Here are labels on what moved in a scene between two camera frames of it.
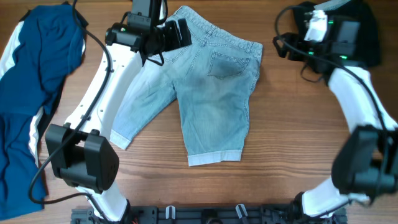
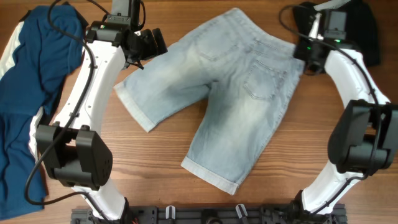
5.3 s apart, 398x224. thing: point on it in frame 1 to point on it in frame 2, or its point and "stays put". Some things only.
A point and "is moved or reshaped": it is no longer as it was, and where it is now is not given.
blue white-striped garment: (48, 43) stays put
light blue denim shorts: (213, 78) is moved or reshaped
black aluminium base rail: (214, 214) stays put
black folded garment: (369, 45) stays put
